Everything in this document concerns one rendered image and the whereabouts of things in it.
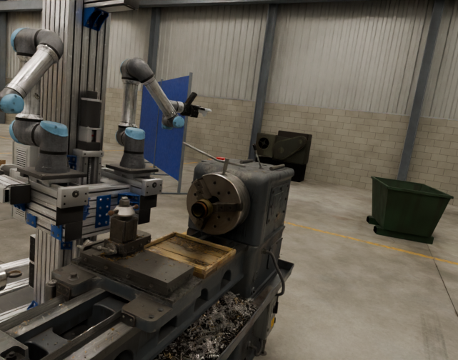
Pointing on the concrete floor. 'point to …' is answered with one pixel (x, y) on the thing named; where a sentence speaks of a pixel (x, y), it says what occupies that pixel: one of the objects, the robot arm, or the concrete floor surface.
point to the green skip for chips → (406, 209)
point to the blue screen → (162, 148)
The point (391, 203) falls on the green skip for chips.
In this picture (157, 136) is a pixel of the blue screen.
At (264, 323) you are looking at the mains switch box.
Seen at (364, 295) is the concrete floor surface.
